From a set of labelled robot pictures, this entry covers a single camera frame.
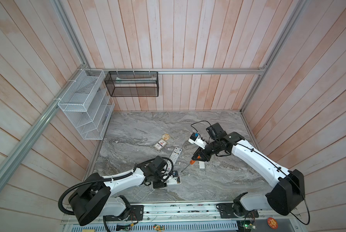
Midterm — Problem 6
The white battery cover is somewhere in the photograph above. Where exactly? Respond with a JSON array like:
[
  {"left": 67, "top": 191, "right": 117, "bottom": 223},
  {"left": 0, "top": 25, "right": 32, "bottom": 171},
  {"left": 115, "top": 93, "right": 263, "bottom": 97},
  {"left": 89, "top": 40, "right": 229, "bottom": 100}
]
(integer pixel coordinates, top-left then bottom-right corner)
[{"left": 199, "top": 161, "right": 205, "bottom": 170}]

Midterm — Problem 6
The white TV remote control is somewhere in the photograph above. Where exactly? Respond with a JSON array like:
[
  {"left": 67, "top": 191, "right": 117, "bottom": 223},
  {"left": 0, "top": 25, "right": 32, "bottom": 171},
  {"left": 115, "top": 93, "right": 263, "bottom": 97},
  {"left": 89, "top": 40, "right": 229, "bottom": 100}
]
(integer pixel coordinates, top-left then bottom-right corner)
[{"left": 167, "top": 147, "right": 182, "bottom": 171}]

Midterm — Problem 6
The white air conditioner remote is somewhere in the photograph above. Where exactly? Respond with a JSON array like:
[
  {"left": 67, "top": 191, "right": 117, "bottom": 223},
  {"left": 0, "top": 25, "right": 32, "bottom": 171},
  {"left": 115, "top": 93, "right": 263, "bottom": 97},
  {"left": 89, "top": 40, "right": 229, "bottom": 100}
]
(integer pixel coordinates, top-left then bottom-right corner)
[{"left": 165, "top": 176, "right": 181, "bottom": 186}]

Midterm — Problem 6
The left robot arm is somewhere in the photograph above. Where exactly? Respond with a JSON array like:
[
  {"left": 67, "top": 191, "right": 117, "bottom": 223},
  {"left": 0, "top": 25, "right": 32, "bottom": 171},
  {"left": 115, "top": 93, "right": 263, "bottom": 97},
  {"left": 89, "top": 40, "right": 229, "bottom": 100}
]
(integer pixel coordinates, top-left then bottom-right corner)
[{"left": 58, "top": 156, "right": 174, "bottom": 226}]

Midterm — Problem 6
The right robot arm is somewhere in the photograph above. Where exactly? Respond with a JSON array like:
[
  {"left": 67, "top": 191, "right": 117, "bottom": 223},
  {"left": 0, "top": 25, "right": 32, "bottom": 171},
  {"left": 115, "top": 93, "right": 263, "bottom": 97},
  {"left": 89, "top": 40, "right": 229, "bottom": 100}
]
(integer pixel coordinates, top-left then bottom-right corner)
[{"left": 188, "top": 123, "right": 305, "bottom": 218}]

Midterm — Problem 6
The round wooden coaster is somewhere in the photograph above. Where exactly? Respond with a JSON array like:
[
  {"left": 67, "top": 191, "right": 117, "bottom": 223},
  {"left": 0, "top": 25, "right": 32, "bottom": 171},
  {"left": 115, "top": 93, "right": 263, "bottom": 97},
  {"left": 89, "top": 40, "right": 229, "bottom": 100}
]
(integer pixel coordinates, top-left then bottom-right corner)
[{"left": 162, "top": 133, "right": 170, "bottom": 141}]

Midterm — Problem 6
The playing card box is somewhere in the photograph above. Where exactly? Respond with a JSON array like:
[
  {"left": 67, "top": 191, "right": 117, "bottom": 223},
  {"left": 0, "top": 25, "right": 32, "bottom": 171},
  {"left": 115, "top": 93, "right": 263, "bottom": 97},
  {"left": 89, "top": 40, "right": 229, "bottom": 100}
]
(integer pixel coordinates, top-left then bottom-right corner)
[{"left": 153, "top": 139, "right": 167, "bottom": 151}]

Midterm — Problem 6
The red round sticker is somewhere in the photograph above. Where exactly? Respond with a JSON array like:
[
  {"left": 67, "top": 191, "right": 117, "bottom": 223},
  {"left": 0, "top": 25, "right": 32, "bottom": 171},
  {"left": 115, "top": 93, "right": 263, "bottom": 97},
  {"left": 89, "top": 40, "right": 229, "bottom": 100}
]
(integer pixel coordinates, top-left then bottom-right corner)
[{"left": 267, "top": 217, "right": 278, "bottom": 230}]

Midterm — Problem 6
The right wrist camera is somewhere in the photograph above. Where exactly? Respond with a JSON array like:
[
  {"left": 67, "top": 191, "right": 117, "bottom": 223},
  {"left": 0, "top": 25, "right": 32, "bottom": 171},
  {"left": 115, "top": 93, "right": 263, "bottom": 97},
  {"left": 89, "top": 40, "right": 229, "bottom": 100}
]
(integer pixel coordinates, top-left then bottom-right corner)
[{"left": 188, "top": 132, "right": 207, "bottom": 149}]

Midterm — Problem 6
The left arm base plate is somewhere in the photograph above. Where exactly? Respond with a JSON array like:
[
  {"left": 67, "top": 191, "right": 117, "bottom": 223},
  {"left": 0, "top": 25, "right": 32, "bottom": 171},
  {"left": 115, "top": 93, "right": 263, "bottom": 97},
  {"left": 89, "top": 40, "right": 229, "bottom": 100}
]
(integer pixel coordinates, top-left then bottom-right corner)
[{"left": 104, "top": 205, "right": 144, "bottom": 222}]

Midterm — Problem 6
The aluminium mounting rail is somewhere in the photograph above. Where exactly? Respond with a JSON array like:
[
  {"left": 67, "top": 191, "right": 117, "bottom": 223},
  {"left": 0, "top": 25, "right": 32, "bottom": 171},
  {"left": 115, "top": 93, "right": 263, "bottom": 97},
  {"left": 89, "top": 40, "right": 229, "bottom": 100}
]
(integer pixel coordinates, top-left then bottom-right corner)
[{"left": 59, "top": 200, "right": 302, "bottom": 224}]

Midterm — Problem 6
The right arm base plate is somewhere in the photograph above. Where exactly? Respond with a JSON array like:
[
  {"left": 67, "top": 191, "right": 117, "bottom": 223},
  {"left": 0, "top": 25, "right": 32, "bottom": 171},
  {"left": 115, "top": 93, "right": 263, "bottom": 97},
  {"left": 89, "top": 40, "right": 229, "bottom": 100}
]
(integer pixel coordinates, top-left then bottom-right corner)
[{"left": 216, "top": 203, "right": 259, "bottom": 218}]

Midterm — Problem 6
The black corrugated cable conduit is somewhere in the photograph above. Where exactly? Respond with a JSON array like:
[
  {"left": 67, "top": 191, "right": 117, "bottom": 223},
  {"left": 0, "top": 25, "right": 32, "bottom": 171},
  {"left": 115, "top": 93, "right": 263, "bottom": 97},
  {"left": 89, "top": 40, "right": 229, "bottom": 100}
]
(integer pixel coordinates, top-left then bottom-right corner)
[{"left": 57, "top": 171, "right": 134, "bottom": 216}]

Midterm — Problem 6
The white wire mesh shelf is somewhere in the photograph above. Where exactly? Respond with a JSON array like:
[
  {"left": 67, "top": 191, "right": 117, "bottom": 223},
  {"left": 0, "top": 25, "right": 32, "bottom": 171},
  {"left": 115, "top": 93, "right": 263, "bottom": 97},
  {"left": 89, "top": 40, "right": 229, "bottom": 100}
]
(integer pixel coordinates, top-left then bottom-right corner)
[{"left": 58, "top": 69, "right": 115, "bottom": 140}]

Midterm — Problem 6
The black wire mesh basket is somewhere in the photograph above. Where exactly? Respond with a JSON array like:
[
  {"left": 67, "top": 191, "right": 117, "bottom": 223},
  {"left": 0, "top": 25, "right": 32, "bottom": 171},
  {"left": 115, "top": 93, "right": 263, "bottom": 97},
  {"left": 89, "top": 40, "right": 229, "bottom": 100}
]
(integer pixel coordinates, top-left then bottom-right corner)
[{"left": 104, "top": 71, "right": 159, "bottom": 97}]

